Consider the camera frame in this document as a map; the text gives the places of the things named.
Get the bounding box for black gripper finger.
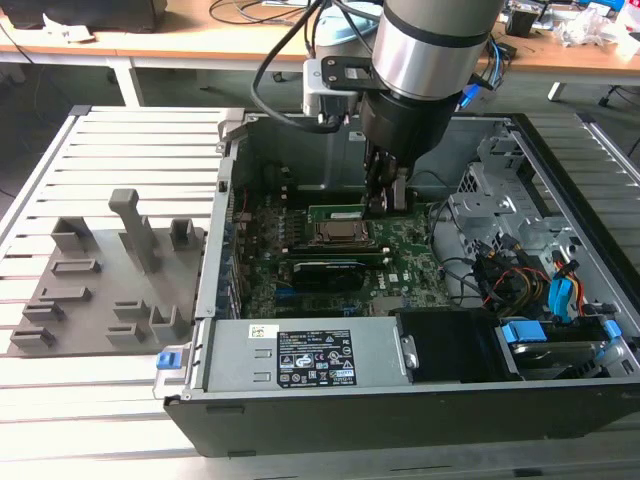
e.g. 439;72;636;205
363;148;390;220
387;166;417;217

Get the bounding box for green RAM stick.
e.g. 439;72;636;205
306;203;371;223

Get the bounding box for black RAM slot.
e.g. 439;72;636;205
293;183;370;195
282;243;392;255
283;251;394;265

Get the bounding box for green motherboard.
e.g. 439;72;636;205
232;188;451;320

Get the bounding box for silver CPU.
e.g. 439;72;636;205
315;220;370;242

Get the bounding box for CPU socket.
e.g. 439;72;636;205
304;218;380;250

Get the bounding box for metal drive cage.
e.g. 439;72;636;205
446;133;604;282

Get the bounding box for black graphics card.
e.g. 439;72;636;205
289;259;370;295

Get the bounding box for small black box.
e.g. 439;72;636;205
503;8;540;37

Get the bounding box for hard disk in blue carrier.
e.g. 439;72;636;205
493;319;624;384

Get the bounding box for clear plastic bags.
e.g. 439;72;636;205
551;5;629;49

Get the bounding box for black office chair base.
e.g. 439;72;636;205
596;81;640;109

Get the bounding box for grey power supply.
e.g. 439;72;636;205
203;317;417;395

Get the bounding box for black open PC case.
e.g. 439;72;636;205
162;112;640;459

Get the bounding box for wooden desk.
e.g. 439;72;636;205
0;0;640;109

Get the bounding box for grey parts rack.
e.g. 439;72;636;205
8;187;207;359

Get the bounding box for large black box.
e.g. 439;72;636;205
7;0;167;32

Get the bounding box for white crumpled paper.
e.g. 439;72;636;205
41;13;97;44

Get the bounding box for thin black wire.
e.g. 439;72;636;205
412;168;484;307

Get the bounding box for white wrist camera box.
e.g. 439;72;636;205
301;55;376;127

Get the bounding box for blue network cable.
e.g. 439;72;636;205
459;35;509;110

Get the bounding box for coloured power wire bundle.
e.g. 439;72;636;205
489;266;552;304

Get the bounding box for black camera cable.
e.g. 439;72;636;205
248;0;352;135

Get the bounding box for black plastic duct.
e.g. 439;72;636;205
396;307;522;385

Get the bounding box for blue flat wire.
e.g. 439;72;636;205
546;276;577;325

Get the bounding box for orange flat wire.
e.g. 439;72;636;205
552;253;587;302

